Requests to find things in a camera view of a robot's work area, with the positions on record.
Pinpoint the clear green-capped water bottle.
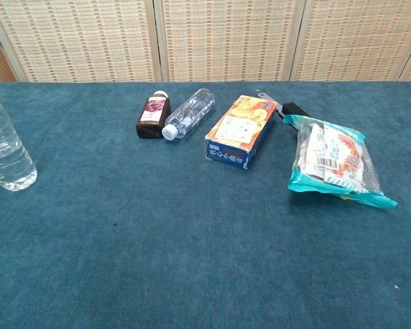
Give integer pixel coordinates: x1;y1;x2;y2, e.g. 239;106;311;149
0;88;38;192

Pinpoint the small clear white-capped bottle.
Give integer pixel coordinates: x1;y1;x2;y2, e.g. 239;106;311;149
161;88;216;141

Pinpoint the dark juice bottle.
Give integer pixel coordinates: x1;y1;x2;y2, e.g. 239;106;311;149
135;90;173;140

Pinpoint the orange and blue snack box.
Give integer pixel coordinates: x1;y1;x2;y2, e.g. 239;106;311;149
204;95;278;171

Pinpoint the teal table cloth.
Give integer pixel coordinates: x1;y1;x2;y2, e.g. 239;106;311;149
0;81;411;329

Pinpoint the teal snack bag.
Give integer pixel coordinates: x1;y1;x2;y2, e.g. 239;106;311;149
282;114;399;210

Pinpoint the grey-handled black brush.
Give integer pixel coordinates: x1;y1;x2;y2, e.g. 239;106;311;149
257;92;303;135

